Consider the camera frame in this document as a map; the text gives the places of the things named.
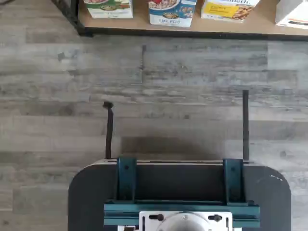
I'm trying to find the blue flax plus oatmeal box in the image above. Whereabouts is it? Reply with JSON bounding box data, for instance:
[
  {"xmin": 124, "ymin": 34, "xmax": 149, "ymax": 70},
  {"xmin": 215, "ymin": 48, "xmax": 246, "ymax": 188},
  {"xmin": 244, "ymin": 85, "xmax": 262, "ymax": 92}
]
[{"xmin": 148, "ymin": 0, "xmax": 197, "ymax": 28}]

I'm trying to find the dark rounded robot base platform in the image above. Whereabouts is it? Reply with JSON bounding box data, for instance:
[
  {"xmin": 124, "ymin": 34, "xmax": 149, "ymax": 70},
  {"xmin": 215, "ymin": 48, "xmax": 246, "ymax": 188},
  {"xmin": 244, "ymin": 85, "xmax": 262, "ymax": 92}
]
[{"xmin": 68, "ymin": 158, "xmax": 292, "ymax": 231}]

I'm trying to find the black metal shelf rack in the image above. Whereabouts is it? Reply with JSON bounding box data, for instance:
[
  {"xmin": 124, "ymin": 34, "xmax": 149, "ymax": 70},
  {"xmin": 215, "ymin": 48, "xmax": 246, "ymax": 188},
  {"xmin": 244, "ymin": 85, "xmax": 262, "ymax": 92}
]
[{"xmin": 51, "ymin": 0, "xmax": 308, "ymax": 41}]

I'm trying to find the green apple cinnamon oatmeal box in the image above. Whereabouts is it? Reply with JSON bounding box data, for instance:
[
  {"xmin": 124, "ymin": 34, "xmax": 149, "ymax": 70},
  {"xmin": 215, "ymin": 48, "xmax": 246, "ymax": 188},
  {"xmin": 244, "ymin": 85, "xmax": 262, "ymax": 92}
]
[{"xmin": 83, "ymin": 0, "xmax": 134, "ymax": 19}]

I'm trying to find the yellow purely elizabeth oatmeal box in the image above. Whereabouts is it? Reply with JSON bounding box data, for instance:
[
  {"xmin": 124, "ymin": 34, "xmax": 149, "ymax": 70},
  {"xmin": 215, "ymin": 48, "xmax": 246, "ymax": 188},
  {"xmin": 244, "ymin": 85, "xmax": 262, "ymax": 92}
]
[{"xmin": 200, "ymin": 0, "xmax": 261, "ymax": 24}]

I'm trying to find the white carton box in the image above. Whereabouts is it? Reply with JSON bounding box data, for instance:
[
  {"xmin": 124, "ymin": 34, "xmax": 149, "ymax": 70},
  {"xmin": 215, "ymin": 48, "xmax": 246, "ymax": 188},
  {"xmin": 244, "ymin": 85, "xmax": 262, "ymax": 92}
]
[{"xmin": 275, "ymin": 0, "xmax": 308, "ymax": 30}]

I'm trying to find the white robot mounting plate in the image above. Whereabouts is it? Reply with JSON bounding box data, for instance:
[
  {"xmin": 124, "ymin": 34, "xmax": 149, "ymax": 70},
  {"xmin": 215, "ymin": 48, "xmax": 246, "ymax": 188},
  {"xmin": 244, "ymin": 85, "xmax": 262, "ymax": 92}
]
[{"xmin": 124, "ymin": 211, "xmax": 233, "ymax": 231}]

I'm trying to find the teal metal base frame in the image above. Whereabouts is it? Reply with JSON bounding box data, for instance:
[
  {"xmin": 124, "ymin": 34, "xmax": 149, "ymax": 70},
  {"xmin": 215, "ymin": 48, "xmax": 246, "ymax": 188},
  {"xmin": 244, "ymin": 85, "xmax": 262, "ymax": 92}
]
[{"xmin": 103, "ymin": 156, "xmax": 261, "ymax": 229}]

